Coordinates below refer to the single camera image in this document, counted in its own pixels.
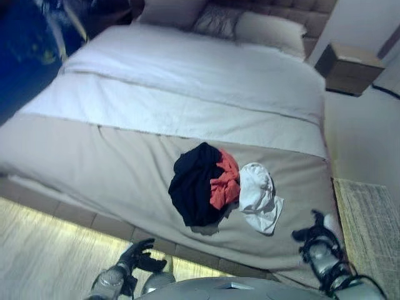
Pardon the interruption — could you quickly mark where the white pillow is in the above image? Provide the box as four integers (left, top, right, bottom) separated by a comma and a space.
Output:
234, 11, 309, 61

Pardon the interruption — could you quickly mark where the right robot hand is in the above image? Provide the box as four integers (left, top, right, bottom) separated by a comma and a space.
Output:
291, 209, 339, 254

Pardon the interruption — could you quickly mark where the grey robot torso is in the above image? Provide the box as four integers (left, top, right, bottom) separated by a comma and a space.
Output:
137, 275, 332, 300

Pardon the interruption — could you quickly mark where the plain beige pillow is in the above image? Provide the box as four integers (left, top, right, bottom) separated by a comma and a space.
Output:
137, 0, 209, 31

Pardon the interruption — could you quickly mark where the wooden nightstand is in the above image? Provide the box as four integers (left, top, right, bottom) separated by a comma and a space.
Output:
314, 42, 386, 97

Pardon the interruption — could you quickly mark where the black floor cable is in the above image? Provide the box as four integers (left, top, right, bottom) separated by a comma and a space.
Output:
371, 83, 400, 100

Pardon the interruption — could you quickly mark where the white garment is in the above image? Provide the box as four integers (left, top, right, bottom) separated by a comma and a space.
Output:
238, 162, 285, 236

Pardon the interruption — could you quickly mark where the beige woven rug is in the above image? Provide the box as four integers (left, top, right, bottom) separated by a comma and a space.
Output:
332, 177, 400, 300

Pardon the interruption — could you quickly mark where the bed with beige cover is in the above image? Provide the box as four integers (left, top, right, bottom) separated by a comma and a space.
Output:
0, 23, 344, 282

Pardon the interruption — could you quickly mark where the white duvet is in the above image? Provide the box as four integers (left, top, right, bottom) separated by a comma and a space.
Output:
17, 24, 328, 159

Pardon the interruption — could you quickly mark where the black garment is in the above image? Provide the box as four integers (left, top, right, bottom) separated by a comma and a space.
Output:
167, 142, 223, 228

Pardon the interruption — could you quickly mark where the red-orange garment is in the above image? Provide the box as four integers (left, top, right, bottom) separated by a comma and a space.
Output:
209, 148, 241, 210

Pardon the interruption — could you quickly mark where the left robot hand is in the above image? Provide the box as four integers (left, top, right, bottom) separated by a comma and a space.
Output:
117, 237, 168, 272

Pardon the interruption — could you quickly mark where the blue curtain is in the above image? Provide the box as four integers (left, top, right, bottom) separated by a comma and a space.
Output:
0, 0, 132, 126

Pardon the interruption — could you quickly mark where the patterned grey pillow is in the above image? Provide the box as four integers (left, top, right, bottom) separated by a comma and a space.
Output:
191, 5, 248, 41

